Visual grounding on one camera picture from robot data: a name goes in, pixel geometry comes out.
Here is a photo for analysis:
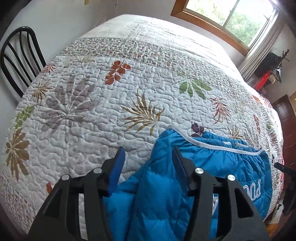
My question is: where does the white grey curtain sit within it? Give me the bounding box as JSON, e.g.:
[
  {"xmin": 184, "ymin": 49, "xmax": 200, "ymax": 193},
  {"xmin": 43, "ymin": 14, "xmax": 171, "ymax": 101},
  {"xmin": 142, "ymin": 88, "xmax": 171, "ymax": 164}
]
[{"xmin": 238, "ymin": 10, "xmax": 285, "ymax": 81}]

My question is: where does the dark wooden headboard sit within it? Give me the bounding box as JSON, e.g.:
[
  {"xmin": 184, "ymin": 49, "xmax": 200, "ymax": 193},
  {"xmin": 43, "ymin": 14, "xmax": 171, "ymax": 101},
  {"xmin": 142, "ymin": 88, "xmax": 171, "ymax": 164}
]
[{"xmin": 273, "ymin": 95, "xmax": 296, "ymax": 170}]

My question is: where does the black metal chair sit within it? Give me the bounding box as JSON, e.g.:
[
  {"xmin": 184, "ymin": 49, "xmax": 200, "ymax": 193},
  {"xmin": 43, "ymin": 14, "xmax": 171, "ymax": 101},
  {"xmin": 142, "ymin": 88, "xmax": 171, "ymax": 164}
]
[{"xmin": 1, "ymin": 26, "xmax": 46, "ymax": 97}]

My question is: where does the floral quilted bedspread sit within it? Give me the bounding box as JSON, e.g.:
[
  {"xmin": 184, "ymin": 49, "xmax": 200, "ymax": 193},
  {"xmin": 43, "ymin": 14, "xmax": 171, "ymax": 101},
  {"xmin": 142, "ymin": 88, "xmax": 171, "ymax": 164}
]
[{"xmin": 1, "ymin": 15, "xmax": 283, "ymax": 233}]

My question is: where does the coat rack with clothes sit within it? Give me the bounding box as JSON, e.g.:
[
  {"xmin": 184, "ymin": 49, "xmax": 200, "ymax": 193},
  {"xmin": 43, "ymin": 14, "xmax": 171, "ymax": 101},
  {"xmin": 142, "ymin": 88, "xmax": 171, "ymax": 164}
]
[{"xmin": 253, "ymin": 49, "xmax": 290, "ymax": 91}]

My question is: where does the blue puffer jacket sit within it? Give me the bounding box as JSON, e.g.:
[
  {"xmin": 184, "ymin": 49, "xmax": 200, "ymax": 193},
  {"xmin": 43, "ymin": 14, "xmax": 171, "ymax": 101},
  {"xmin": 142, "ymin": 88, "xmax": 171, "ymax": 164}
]
[{"xmin": 105, "ymin": 128, "xmax": 273, "ymax": 240}]

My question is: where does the wooden framed window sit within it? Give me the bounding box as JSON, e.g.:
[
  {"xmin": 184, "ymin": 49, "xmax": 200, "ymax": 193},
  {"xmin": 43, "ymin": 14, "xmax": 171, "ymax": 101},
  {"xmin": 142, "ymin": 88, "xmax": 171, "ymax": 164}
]
[{"xmin": 171, "ymin": 0, "xmax": 275, "ymax": 56}]

